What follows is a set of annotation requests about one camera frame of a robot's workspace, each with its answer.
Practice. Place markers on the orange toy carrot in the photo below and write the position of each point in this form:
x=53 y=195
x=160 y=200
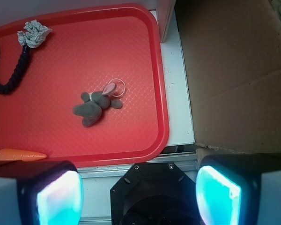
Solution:
x=20 y=155

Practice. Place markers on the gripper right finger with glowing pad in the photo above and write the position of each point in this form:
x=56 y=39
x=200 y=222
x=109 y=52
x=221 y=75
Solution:
x=240 y=189

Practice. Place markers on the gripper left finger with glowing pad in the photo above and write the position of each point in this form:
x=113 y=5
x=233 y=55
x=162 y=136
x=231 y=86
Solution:
x=40 y=193

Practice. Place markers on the grey plush bunny toy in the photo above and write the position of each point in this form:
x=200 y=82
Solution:
x=94 y=103

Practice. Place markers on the red plastic tray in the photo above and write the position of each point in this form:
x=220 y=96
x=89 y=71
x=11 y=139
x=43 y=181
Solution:
x=86 y=49

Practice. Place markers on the brown cardboard box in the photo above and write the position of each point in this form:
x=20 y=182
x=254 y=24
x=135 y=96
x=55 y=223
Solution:
x=232 y=54

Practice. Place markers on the dark blue rope toy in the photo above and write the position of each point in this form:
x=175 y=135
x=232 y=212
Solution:
x=33 y=35

